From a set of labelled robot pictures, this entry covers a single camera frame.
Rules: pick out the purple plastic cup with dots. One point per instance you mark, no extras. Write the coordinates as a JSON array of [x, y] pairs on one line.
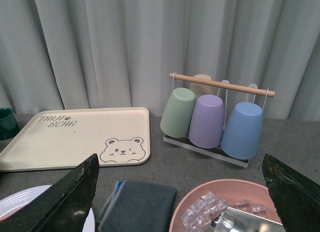
[[207, 122]]

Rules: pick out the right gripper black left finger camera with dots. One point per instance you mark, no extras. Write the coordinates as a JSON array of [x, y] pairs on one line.
[[64, 206]]

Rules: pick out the white round plate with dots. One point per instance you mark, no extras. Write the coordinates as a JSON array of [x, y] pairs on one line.
[[16, 201]]

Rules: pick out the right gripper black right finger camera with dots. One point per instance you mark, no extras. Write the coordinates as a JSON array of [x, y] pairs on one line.
[[295, 197]]

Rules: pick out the clear fake ice cubes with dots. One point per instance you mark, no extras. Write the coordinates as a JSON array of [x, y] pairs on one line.
[[207, 207]]

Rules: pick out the cream bear serving tray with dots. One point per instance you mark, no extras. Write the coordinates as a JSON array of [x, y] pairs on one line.
[[65, 138]]

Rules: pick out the grey-white curtain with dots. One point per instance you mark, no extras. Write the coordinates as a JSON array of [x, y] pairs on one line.
[[72, 54]]

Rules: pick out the pink plastic bowl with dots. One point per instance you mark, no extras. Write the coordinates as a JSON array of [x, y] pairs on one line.
[[233, 191]]

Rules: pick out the dark green enamel mug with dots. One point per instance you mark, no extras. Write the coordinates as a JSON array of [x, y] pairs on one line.
[[8, 125]]

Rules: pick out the grey folded cloth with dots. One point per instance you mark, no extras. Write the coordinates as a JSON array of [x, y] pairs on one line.
[[137, 206]]

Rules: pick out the metal ice scoop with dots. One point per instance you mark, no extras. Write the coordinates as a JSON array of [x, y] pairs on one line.
[[232, 219]]

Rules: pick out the blue plastic cup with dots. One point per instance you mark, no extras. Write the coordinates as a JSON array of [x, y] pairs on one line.
[[243, 130]]

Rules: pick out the beige plastic cup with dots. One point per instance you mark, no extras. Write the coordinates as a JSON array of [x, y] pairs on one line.
[[200, 89]]

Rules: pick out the green plastic cup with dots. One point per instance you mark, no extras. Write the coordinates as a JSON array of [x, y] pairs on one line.
[[178, 112]]

